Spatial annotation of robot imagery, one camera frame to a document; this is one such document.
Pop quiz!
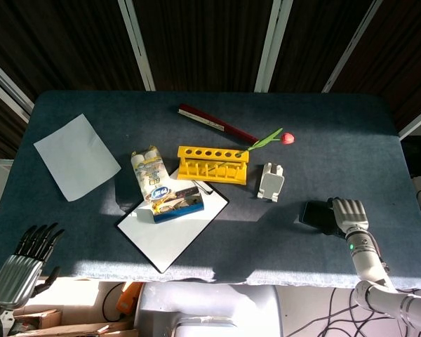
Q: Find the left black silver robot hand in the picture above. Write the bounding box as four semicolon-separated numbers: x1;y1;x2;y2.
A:
0;223;66;310

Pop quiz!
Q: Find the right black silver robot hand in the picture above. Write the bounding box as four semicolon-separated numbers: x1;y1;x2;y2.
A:
321;197;370;237

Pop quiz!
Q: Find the black smartphone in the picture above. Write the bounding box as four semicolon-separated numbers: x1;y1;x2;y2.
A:
299;200;338;231

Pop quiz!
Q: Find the white phone stand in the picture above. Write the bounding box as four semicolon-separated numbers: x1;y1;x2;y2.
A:
255;162;286;204

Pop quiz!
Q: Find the brown cardboard box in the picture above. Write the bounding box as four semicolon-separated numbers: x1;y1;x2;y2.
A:
12;308;140;337

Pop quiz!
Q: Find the blue table cloth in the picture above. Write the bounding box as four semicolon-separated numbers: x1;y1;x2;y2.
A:
0;90;421;289

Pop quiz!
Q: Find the artificial red tulip flower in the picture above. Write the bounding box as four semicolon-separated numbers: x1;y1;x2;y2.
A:
206;128;295;173

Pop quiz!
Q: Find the orange object under table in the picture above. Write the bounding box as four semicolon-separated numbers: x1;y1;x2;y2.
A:
116;282;143;314

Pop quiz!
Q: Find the light blue paper sheet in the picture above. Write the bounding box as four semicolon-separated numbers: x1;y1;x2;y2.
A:
33;113;122;203

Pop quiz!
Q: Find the yellow test tube rack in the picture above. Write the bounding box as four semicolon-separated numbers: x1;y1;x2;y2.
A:
176;145;250;186

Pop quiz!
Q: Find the white board with black edge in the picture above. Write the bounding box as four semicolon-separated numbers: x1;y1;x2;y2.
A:
116;167;230;274

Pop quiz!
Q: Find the red folded fan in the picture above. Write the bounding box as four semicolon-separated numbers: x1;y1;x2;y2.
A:
177;103;260;145

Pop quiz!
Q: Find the grey robot torso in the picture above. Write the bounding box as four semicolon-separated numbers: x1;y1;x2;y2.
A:
133;282;283;337

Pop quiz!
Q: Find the white snack package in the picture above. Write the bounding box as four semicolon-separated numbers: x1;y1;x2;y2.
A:
131;145;173;204

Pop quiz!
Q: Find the open blue cardboard box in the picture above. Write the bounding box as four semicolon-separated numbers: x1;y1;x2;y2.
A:
136;185;205;224

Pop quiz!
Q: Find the black cable loop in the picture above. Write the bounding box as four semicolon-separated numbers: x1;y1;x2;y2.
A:
102;282;127;322

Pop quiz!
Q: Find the black cable tangle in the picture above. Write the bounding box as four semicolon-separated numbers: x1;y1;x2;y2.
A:
315;286;421;337

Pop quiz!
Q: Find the white frame rail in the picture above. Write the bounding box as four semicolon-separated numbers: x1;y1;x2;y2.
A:
0;52;35;122
398;101;421;141

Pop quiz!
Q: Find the white frame post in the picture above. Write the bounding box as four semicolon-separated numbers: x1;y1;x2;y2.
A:
118;0;156;91
254;0;293;93
322;0;385;93

